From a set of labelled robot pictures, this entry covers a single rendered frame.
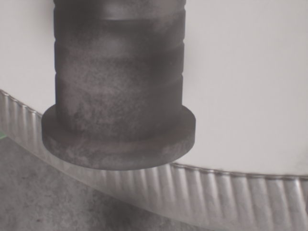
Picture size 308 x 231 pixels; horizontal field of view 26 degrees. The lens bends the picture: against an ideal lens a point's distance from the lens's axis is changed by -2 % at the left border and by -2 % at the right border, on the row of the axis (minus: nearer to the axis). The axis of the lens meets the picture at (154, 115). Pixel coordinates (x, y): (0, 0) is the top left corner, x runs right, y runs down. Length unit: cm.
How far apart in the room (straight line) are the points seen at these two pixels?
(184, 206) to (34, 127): 16
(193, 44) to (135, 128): 22
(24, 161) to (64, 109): 92
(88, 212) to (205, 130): 77
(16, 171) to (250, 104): 75
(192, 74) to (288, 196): 9
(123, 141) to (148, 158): 1
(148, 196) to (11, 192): 63
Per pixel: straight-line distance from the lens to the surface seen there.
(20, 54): 52
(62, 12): 16
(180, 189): 43
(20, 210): 108
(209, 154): 40
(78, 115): 17
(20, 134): 56
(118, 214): 119
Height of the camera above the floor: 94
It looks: 48 degrees down
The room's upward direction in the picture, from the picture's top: 78 degrees clockwise
